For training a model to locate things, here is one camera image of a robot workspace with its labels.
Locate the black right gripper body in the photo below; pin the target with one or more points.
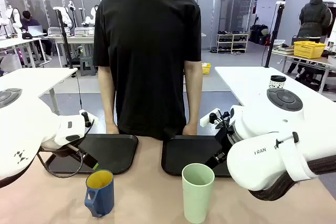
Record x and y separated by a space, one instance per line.
225 137

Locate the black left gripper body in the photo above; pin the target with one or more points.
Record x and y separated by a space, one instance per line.
72 151

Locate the light green plastic tumbler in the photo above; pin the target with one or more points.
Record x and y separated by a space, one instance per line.
197 195

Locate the person's right forearm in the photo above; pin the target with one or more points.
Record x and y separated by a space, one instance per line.
107 95

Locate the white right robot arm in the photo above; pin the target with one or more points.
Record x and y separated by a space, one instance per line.
262 153

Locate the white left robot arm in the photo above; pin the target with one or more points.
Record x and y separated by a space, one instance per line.
23 129

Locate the person's left forearm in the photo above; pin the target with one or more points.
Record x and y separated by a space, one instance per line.
193 93

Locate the person's left hand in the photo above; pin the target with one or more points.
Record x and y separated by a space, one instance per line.
189 130

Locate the person's right hand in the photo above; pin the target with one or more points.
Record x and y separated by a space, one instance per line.
112 129

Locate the black plastic tray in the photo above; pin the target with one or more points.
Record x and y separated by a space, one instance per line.
187 153
110 153

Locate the blue mug yellow inside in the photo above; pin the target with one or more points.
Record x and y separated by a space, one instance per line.
102 195

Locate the white table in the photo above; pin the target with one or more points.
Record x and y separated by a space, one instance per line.
249 85
34 79

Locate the small yellow plastic basket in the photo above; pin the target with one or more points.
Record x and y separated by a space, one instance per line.
206 68

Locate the spotted cup black lid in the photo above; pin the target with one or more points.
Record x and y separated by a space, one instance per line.
277 82

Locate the grey step stool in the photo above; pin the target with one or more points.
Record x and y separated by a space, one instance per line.
88 66

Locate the white shoe rack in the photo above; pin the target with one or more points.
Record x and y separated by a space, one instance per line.
232 42

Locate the black bags pile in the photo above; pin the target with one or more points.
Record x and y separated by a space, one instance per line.
258 33

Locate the person torso black t-shirt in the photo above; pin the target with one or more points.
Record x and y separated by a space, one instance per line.
147 58

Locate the large yellow plastic basket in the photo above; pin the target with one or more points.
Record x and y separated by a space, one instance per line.
309 49

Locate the grey laptop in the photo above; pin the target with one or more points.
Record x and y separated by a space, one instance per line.
35 30

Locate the seated person dark clothes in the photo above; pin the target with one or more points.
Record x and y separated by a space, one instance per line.
31 24

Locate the standing person black jacket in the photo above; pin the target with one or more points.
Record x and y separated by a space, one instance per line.
315 16

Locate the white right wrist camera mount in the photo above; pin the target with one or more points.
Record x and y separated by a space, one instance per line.
207 119

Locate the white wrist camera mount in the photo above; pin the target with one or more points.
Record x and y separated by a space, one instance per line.
92 118
207 119

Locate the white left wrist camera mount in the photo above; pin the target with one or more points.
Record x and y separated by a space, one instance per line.
92 118

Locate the black camera stand pole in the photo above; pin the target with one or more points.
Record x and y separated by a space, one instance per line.
64 37
273 35

